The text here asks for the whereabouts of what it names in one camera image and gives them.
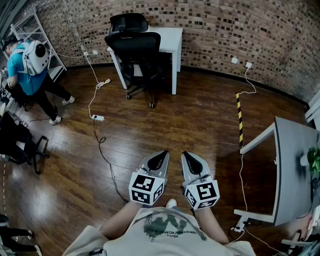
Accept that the black swivel chair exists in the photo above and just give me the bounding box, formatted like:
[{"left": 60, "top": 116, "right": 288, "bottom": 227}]
[{"left": 0, "top": 111, "right": 50, "bottom": 175}]

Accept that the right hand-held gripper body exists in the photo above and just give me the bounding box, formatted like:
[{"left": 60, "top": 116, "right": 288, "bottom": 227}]
[{"left": 182, "top": 173, "right": 221, "bottom": 211}]

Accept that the person's left forearm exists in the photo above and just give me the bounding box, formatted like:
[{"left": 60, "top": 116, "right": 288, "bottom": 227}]
[{"left": 99, "top": 199, "right": 145, "bottom": 241}]

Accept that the person's beige printed shirt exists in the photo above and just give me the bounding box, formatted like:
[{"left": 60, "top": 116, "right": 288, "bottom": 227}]
[{"left": 62, "top": 206, "right": 257, "bottom": 256}]

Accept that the green plant in white pot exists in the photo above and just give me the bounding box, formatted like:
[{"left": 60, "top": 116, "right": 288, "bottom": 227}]
[{"left": 299, "top": 146, "right": 320, "bottom": 174}]

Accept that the grey desk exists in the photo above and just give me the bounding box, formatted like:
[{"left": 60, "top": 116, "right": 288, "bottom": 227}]
[{"left": 233, "top": 116, "right": 320, "bottom": 227}]

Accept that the yellow black striped floor strip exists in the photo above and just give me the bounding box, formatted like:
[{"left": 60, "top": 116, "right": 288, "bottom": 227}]
[{"left": 235, "top": 92, "right": 244, "bottom": 148}]

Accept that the white cabinet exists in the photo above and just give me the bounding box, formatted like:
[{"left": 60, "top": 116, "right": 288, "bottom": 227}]
[{"left": 304, "top": 91, "right": 320, "bottom": 130}]

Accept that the black power cable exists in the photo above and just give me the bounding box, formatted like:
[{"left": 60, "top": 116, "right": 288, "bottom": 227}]
[{"left": 93, "top": 119, "right": 130, "bottom": 204}]

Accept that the white desk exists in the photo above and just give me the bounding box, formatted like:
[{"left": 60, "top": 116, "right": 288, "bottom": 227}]
[{"left": 106, "top": 26, "right": 184, "bottom": 95}]

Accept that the white metal shelf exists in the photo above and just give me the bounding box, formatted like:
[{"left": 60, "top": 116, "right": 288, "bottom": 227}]
[{"left": 9, "top": 7, "right": 68, "bottom": 83}]

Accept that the black office chair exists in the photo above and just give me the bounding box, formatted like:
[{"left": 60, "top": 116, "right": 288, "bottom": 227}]
[{"left": 104, "top": 12, "right": 166, "bottom": 109}]

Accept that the white power cable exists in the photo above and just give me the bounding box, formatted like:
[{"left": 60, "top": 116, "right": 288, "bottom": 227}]
[
  {"left": 236, "top": 66, "right": 258, "bottom": 95},
  {"left": 84, "top": 53, "right": 112, "bottom": 118},
  {"left": 238, "top": 152, "right": 249, "bottom": 213}
]

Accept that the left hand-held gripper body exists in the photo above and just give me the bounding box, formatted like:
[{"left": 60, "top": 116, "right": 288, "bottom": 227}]
[{"left": 128, "top": 167, "right": 168, "bottom": 206}]

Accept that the person's right forearm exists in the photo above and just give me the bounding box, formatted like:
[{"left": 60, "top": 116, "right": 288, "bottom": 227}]
[{"left": 193, "top": 207, "right": 230, "bottom": 246}]

